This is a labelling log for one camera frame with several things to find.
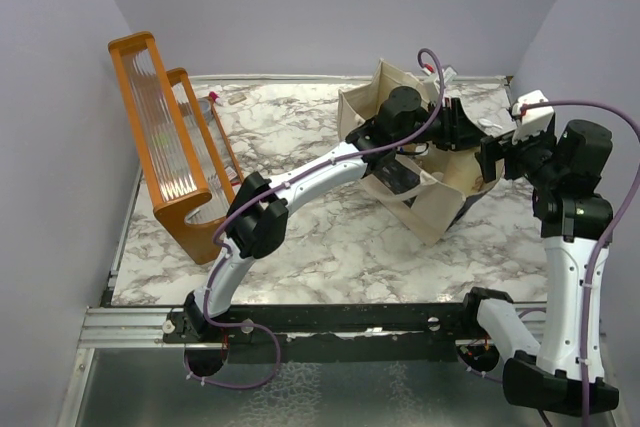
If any grey tape roll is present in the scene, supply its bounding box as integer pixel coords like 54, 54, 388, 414
198, 98, 215, 123

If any beige pump lotion bottle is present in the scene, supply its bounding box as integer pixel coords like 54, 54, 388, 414
475, 118, 503, 130

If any small pink white tube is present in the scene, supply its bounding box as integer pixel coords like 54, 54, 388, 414
208, 91, 222, 104

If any tall orange wooden rack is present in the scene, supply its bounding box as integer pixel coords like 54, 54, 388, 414
108, 31, 239, 264

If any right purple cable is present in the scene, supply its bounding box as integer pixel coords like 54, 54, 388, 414
462, 99, 640, 427

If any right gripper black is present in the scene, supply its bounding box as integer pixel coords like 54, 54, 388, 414
478, 120, 562, 189

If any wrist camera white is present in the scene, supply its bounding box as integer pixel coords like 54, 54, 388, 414
422, 64, 458, 90
509, 90, 555, 145

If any aluminium frame rail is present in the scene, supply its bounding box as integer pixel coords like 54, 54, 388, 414
80, 303, 484, 348

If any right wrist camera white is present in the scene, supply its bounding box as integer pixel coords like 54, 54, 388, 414
509, 90, 555, 145

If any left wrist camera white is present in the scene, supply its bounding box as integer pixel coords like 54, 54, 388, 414
422, 64, 458, 90

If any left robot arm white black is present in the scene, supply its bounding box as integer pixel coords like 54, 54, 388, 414
184, 86, 484, 342

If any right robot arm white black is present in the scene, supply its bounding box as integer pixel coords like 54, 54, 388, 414
459, 120, 619, 417

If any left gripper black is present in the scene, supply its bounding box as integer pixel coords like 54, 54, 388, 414
393, 97, 486, 151

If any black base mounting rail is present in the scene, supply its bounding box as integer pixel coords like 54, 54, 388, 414
163, 303, 488, 364

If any short orange wooden rack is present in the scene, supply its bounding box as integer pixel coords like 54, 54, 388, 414
167, 68, 243, 192

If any beige canvas tote bag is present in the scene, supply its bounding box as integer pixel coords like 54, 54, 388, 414
337, 60, 498, 247

